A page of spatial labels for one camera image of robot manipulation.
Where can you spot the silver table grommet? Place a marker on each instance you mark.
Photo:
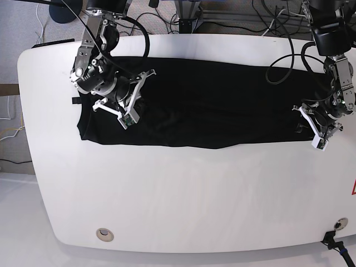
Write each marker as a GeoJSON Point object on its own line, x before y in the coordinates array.
{"type": "Point", "coordinates": [341, 224]}
{"type": "Point", "coordinates": [105, 235]}

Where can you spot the silver table grommet left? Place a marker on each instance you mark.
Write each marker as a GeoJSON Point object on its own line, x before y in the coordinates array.
{"type": "Point", "coordinates": [105, 235]}

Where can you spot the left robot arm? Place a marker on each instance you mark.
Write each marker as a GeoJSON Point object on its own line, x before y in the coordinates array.
{"type": "Point", "coordinates": [333, 37]}

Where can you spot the black clamp with cable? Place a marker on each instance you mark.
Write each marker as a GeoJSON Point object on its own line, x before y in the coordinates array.
{"type": "Point", "coordinates": [331, 244]}

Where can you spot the metal frame post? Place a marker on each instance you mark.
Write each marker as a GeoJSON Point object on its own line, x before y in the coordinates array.
{"type": "Point", "coordinates": [189, 13]}

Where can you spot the round dark stand base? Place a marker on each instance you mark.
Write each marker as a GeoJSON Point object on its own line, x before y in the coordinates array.
{"type": "Point", "coordinates": [61, 14]}

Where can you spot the red warning triangle sticker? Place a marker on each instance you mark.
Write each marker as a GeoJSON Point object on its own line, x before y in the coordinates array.
{"type": "Point", "coordinates": [354, 188]}

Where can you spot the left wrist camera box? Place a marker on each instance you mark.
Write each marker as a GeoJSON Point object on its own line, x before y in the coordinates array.
{"type": "Point", "coordinates": [319, 143]}

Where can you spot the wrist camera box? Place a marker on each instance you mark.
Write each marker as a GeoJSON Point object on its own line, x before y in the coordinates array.
{"type": "Point", "coordinates": [319, 143]}
{"type": "Point", "coordinates": [129, 119]}

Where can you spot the black T-shirt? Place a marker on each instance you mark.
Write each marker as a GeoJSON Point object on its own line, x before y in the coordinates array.
{"type": "Point", "coordinates": [209, 105]}

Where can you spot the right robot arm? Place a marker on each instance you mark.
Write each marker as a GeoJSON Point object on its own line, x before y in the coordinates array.
{"type": "Point", "coordinates": [96, 72]}

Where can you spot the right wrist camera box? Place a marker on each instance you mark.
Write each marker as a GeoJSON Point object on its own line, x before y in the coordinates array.
{"type": "Point", "coordinates": [129, 119]}

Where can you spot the silver table grommet right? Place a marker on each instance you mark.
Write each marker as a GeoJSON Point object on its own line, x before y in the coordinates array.
{"type": "Point", "coordinates": [341, 224]}

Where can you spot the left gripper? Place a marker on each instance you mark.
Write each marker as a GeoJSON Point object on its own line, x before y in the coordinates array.
{"type": "Point", "coordinates": [321, 122]}

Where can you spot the black flat bar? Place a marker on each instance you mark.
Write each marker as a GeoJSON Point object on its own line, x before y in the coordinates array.
{"type": "Point", "coordinates": [54, 43]}

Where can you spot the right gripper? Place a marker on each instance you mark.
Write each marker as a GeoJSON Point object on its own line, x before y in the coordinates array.
{"type": "Point", "coordinates": [119, 97]}

